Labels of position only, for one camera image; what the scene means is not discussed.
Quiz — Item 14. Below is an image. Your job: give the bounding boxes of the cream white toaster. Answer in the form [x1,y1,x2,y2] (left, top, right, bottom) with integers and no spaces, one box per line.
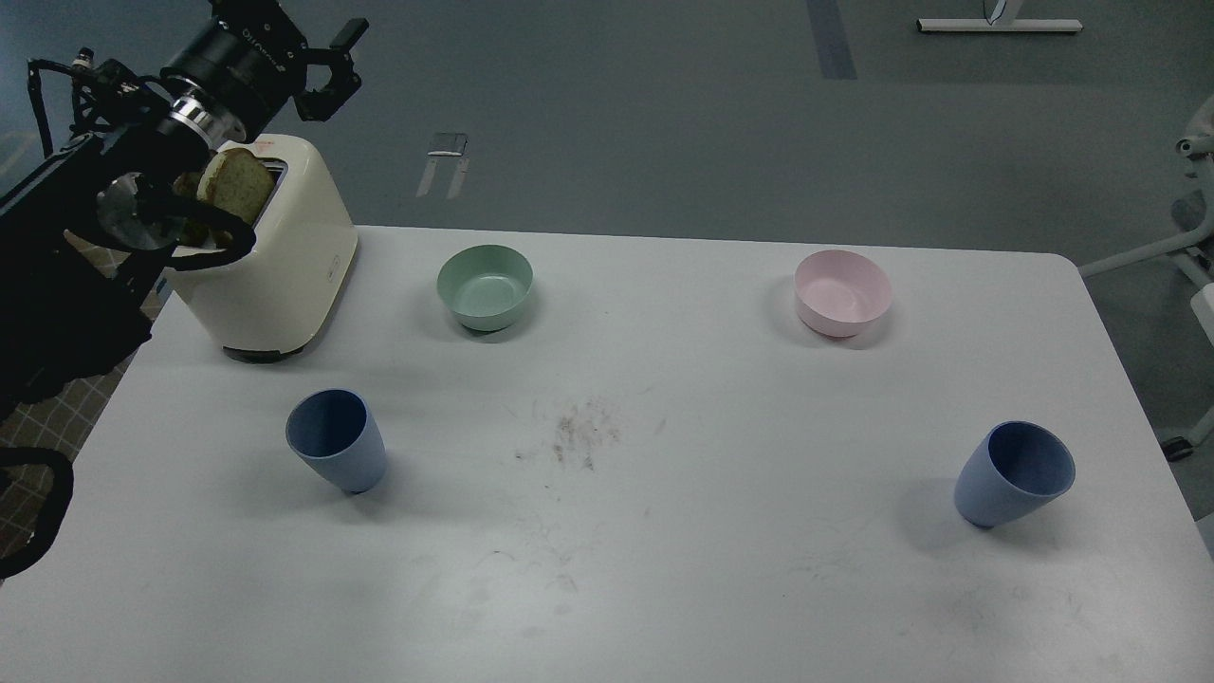
[164,133,359,363]

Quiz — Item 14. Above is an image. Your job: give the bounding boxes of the white stand base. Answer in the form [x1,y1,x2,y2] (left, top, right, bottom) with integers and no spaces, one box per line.
[917,1,1084,35]

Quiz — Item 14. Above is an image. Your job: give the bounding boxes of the blue cup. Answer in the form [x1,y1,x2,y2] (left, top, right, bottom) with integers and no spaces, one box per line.
[285,388,388,494]
[953,422,1076,528]

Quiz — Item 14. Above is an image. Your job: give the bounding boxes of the front toast slice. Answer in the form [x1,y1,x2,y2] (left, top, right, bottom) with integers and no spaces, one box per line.
[195,147,276,224]

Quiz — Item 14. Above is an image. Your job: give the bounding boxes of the black left-side robot arm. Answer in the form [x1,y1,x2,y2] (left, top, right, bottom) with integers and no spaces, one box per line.
[2,1,369,416]

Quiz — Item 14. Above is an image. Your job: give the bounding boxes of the pink bowl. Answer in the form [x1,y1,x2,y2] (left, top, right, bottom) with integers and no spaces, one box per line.
[793,249,894,338]

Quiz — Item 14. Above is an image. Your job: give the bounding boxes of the toast slice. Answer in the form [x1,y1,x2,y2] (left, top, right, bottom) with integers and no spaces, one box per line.
[174,170,210,247]
[195,147,276,224]

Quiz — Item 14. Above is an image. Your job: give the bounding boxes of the rear toast slice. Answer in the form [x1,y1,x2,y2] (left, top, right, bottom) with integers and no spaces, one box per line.
[174,170,210,247]

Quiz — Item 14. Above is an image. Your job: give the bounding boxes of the green bowl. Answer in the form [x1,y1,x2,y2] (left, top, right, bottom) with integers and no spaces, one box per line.
[436,245,534,332]

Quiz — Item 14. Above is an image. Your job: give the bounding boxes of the white chair frame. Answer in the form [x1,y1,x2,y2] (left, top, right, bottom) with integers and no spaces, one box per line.
[1077,95,1214,463]

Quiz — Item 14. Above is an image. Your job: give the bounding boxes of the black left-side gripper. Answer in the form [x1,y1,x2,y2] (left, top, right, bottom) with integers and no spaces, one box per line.
[161,1,370,140]

